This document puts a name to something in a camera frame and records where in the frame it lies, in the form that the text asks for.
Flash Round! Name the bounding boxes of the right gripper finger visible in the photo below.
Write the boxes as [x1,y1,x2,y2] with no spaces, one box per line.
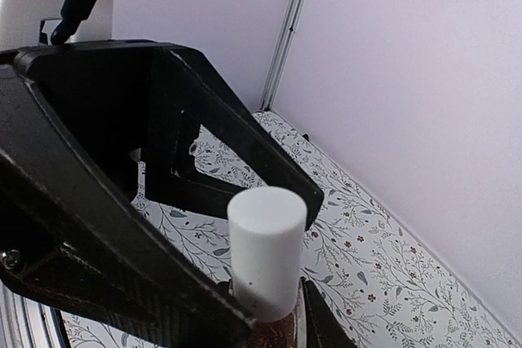
[301,278,356,348]

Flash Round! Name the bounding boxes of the white nail polish cap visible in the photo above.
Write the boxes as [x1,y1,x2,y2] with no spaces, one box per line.
[227,187,307,323]

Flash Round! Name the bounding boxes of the glitter nail polish bottle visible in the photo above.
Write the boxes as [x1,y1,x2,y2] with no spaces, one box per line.
[244,278,307,348]

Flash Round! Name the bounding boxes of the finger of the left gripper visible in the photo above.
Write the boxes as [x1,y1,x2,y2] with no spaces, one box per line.
[145,45,324,226]
[1,44,254,347]

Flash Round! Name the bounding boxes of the left aluminium frame post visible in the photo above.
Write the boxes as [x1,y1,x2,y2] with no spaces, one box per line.
[260,0,305,111]

